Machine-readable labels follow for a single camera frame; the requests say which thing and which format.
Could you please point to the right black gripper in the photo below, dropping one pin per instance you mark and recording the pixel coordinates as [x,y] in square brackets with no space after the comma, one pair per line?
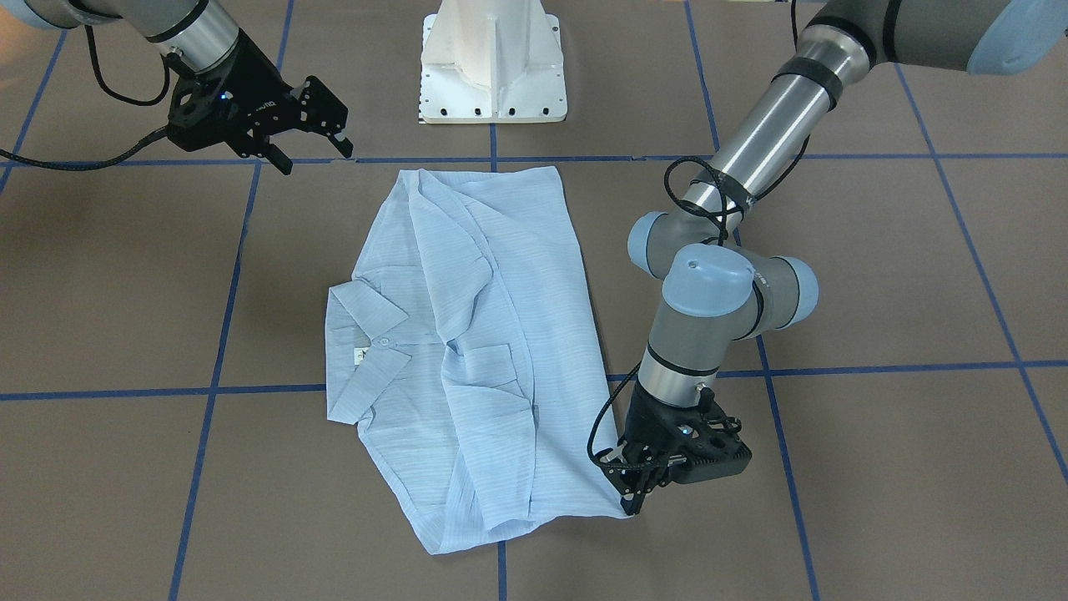
[252,88]

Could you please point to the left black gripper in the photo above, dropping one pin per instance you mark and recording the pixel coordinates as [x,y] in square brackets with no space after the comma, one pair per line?
[644,420]

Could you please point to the light blue button-up shirt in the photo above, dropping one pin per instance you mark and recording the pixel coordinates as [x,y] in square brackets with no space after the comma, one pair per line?
[464,350]

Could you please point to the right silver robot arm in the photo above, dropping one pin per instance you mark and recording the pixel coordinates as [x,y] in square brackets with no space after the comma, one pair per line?
[190,36]

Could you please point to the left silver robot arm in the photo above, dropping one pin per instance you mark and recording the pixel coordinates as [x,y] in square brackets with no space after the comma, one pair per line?
[713,291]

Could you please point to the white pedestal column base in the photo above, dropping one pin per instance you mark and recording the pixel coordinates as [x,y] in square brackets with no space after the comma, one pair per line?
[492,62]

